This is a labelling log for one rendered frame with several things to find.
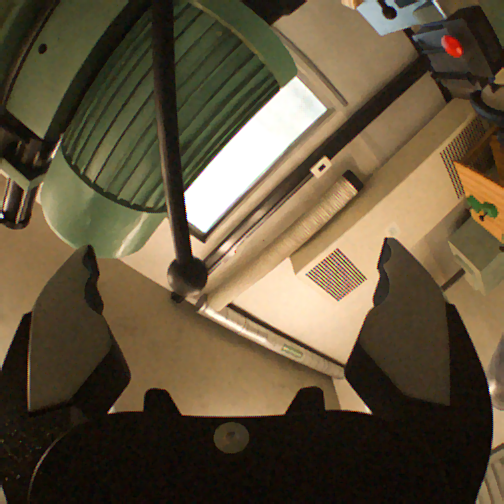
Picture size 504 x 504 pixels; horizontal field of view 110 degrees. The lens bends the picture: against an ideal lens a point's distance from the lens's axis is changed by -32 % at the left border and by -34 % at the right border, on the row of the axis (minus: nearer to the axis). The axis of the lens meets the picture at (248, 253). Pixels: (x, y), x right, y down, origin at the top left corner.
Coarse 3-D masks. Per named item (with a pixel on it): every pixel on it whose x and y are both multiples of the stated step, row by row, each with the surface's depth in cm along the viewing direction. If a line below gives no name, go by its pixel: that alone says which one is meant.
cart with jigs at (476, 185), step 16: (496, 128) 98; (480, 144) 106; (496, 144) 101; (464, 160) 113; (496, 160) 111; (464, 176) 117; (480, 176) 99; (480, 192) 109; (496, 192) 92; (480, 208) 118; (496, 208) 101; (480, 224) 135; (496, 224) 111
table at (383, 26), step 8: (368, 0) 31; (384, 0) 28; (392, 0) 27; (424, 0) 21; (360, 8) 36; (368, 8) 34; (376, 8) 32; (408, 8) 26; (368, 16) 37; (376, 16) 35; (400, 16) 29; (408, 16) 28; (376, 24) 37; (384, 24) 35; (392, 24) 33; (400, 24) 31; (408, 24) 30; (416, 24) 28; (384, 32) 38
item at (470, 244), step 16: (464, 224) 176; (448, 240) 184; (464, 240) 170; (480, 240) 156; (496, 240) 143; (464, 256) 164; (480, 256) 151; (496, 256) 139; (464, 272) 173; (480, 272) 146; (496, 272) 148; (480, 288) 166
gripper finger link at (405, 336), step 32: (384, 256) 10; (384, 288) 8; (416, 288) 7; (384, 320) 6; (416, 320) 6; (352, 352) 6; (384, 352) 5; (416, 352) 5; (448, 352) 5; (352, 384) 6; (384, 384) 5; (416, 384) 5; (448, 384) 4
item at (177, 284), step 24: (168, 0) 10; (168, 24) 11; (168, 48) 12; (168, 72) 13; (168, 96) 14; (168, 120) 14; (168, 144) 15; (168, 168) 16; (168, 192) 17; (168, 216) 18; (192, 264) 20; (192, 288) 20
